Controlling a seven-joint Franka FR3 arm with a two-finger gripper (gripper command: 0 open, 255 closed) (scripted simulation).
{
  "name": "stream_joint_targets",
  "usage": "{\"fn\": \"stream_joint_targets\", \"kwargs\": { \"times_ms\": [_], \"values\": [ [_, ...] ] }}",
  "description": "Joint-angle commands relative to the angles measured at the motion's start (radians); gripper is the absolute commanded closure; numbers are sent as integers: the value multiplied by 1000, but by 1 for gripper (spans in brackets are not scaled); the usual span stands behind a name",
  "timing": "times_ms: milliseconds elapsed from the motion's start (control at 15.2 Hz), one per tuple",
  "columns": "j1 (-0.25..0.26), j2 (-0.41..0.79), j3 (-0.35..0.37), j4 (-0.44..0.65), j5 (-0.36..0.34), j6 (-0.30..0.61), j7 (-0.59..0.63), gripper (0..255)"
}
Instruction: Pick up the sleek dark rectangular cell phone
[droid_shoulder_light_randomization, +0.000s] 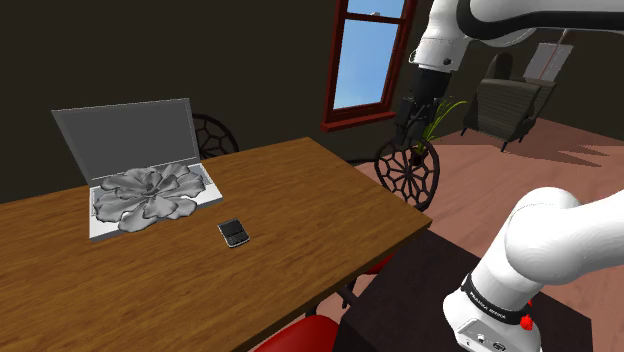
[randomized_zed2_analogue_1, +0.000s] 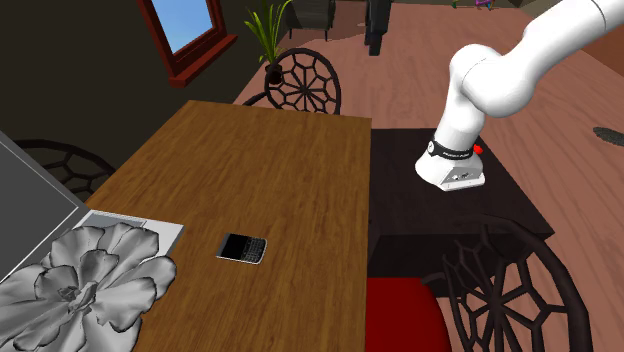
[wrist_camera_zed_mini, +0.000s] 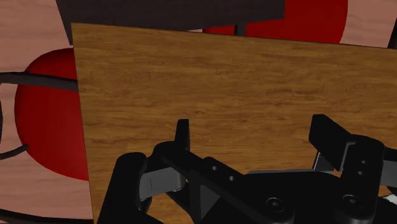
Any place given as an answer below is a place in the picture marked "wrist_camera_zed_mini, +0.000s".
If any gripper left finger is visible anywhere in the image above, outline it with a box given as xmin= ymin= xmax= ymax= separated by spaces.
xmin=97 ymin=118 xmax=294 ymax=224

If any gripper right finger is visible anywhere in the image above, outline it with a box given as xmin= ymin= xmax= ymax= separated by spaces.
xmin=308 ymin=113 xmax=397 ymax=224

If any wooden table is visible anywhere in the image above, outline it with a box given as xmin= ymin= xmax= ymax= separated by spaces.
xmin=71 ymin=22 xmax=397 ymax=224

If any red chair with black frame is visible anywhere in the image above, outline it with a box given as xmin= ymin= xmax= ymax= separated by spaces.
xmin=202 ymin=0 xmax=349 ymax=45
xmin=0 ymin=47 xmax=94 ymax=224

